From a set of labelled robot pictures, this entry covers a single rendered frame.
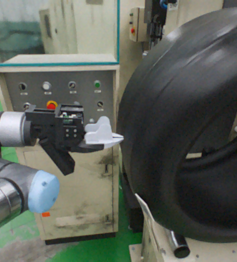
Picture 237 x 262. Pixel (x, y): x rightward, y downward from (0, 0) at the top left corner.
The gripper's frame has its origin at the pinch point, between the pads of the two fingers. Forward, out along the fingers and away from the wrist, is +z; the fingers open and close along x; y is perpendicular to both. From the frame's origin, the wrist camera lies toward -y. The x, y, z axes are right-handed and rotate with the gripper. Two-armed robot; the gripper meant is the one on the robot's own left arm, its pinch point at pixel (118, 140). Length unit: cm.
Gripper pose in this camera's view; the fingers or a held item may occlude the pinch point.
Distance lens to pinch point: 47.1
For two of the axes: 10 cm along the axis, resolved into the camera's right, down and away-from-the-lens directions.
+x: -1.2, -5.0, 8.6
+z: 9.9, 0.4, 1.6
